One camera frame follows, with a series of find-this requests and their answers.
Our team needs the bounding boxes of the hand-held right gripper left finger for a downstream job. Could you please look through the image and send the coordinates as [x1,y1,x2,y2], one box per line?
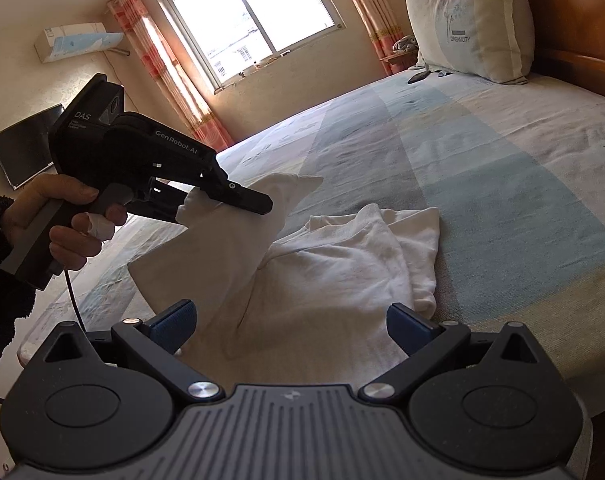
[25,299,224,404]

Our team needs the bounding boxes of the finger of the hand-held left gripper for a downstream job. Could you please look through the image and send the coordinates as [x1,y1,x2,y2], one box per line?
[202,179,274,217]

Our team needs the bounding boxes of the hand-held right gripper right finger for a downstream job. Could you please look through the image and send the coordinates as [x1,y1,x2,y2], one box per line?
[359,303,559,404]

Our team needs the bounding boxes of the white printed sweatshirt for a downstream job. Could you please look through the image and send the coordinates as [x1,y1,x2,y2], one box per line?
[127,172,441,387]

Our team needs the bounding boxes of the person's left hand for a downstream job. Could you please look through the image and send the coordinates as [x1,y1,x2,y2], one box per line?
[2,174,129,279]

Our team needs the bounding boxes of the white air conditioner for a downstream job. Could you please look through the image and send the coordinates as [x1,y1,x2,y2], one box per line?
[34,22,126,65]

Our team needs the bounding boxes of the pastel patchwork bed sheet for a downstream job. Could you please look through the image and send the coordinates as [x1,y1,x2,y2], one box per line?
[17,72,605,480]

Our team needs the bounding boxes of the window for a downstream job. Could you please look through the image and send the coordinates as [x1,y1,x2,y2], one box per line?
[154,0,346,96]

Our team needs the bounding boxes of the wooden nightstand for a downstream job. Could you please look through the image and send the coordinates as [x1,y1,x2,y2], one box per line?
[380,52,424,77]

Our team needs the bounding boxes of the large flower print pillow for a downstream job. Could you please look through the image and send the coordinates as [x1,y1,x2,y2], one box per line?
[405,0,536,86]

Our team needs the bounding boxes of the wooden bed headboard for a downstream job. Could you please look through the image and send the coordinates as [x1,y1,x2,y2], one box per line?
[425,0,605,97]

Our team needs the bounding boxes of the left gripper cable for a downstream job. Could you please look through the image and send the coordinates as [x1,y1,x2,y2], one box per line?
[0,267,90,404]

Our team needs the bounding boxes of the wall television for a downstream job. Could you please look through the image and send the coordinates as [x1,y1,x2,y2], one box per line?
[0,104,66,191]

